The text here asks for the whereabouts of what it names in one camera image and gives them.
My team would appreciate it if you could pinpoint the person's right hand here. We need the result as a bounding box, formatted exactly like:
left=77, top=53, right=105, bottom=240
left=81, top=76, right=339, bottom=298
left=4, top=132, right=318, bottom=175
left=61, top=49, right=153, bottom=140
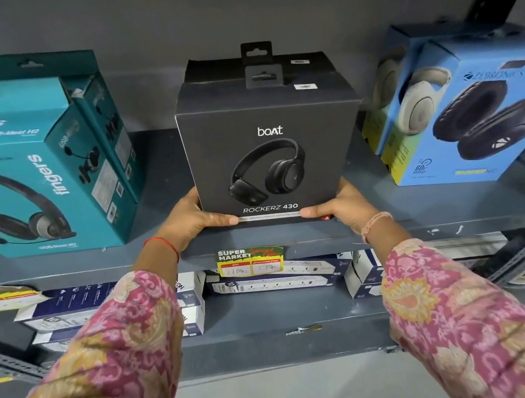
left=294, top=171, right=384, bottom=245

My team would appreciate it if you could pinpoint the person's left hand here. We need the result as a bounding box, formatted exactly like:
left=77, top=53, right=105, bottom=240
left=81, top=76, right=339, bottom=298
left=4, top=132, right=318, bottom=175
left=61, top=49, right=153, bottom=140
left=147, top=179, right=245, bottom=259

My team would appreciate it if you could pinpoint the grey metal shelf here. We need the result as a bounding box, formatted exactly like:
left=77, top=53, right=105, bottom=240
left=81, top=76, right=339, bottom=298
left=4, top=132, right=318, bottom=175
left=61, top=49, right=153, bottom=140
left=0, top=67, right=525, bottom=317

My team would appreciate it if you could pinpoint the blue headphone box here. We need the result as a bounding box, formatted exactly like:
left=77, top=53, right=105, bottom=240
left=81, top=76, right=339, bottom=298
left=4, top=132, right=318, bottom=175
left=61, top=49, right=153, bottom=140
left=344, top=2, right=525, bottom=158
left=362, top=24, right=525, bottom=200

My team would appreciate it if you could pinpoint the person's left forearm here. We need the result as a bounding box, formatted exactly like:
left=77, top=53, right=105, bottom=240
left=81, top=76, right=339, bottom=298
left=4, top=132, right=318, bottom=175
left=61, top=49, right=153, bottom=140
left=0, top=235, right=204, bottom=398

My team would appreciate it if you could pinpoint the person's right forearm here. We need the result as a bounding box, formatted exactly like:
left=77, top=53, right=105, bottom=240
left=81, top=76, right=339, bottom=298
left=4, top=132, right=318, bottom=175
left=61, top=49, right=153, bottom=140
left=361, top=192, right=525, bottom=398

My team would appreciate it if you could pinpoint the grey metal shelf board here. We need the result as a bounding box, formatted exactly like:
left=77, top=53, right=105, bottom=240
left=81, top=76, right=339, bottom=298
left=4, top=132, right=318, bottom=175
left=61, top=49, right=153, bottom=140
left=0, top=212, right=525, bottom=398

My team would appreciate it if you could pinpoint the red thread wristband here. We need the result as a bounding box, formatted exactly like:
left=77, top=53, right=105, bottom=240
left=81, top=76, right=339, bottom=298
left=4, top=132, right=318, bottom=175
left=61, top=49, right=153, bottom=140
left=142, top=233, right=182, bottom=269

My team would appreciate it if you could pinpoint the navy white power strip box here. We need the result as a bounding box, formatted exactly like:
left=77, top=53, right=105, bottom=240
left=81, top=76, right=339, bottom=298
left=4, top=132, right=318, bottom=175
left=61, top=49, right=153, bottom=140
left=10, top=265, right=211, bottom=338
left=207, top=259, right=343, bottom=307
left=340, top=225, right=514, bottom=301
left=204, top=246, right=355, bottom=296
left=29, top=298, right=211, bottom=364

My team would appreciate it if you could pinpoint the yellow red price tag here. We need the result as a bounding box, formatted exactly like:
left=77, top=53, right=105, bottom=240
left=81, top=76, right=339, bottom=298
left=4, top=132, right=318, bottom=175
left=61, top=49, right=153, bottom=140
left=214, top=239, right=289, bottom=283
left=0, top=276, right=50, bottom=312

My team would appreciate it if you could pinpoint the beige thread bracelet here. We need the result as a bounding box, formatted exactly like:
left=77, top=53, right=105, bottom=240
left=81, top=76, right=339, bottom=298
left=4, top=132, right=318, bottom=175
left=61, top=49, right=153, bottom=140
left=357, top=209, right=397, bottom=246

